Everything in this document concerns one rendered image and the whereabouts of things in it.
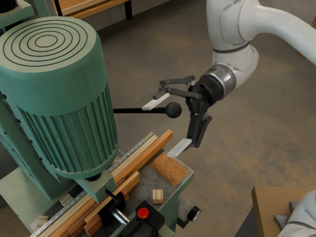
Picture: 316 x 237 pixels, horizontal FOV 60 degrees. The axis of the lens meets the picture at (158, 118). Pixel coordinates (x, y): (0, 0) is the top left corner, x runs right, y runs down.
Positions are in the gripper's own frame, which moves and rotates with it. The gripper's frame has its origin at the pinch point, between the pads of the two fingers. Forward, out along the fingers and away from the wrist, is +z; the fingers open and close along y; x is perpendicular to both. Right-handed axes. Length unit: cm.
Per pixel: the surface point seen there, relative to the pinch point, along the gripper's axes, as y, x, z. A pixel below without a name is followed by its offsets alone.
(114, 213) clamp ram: -20.7, -20.7, 15.3
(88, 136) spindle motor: 10.0, 0.4, 15.8
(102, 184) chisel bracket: -9.3, -18.0, 14.2
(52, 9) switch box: 36.5, -23.9, -1.9
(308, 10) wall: -58, -100, -317
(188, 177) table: -29.9, -18.1, -12.2
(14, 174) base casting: -6, -69, 28
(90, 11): 45, -186, -105
